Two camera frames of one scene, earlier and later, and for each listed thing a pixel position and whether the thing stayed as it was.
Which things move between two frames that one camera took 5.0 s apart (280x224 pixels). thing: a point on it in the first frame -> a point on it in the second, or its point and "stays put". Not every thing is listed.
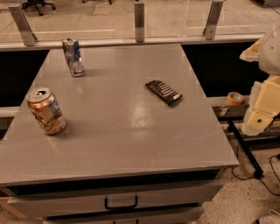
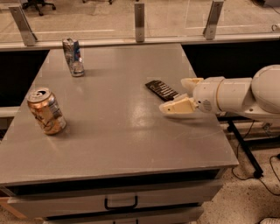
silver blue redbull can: (73, 52) stays put
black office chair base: (38, 3) stays put
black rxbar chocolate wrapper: (164, 93) stays put
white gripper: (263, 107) -> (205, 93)
